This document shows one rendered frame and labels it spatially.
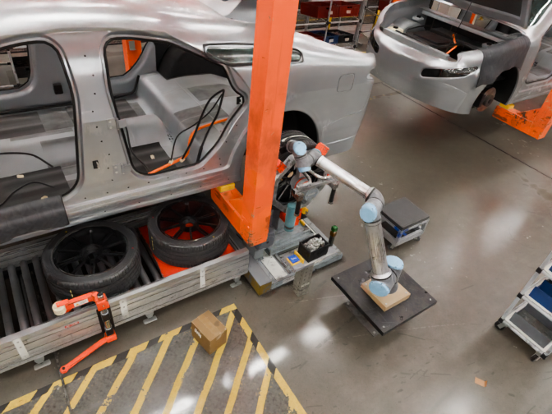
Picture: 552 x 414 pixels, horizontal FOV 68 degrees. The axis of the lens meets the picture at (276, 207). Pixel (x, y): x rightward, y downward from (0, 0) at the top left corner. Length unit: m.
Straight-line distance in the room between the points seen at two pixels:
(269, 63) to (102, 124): 1.10
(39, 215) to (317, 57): 2.24
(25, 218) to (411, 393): 2.86
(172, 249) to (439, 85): 3.60
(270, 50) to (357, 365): 2.28
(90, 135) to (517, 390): 3.47
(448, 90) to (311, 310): 3.10
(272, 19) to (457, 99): 3.47
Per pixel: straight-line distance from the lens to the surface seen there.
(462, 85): 5.33
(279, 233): 3.74
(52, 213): 3.01
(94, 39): 2.72
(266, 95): 2.45
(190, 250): 3.19
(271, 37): 2.33
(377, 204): 2.80
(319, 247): 3.25
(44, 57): 4.38
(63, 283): 3.12
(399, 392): 3.33
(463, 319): 3.95
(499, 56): 5.42
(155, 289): 3.13
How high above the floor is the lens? 2.76
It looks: 39 degrees down
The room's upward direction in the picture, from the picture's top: 8 degrees clockwise
